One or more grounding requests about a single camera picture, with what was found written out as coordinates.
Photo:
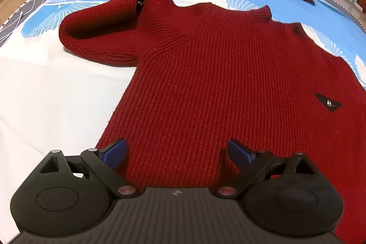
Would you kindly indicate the grey patterned mattress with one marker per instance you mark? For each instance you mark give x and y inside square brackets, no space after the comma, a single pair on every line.
[17,21]

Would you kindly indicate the dark red knitted sweater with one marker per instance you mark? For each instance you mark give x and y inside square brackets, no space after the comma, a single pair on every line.
[214,75]

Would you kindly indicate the blue white printed bedsheet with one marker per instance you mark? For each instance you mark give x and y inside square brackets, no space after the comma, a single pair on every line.
[43,95]

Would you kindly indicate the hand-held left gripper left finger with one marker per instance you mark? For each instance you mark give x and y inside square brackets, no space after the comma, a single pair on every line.
[114,153]

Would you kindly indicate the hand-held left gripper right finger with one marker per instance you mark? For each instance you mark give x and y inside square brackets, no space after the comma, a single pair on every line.
[239,154]

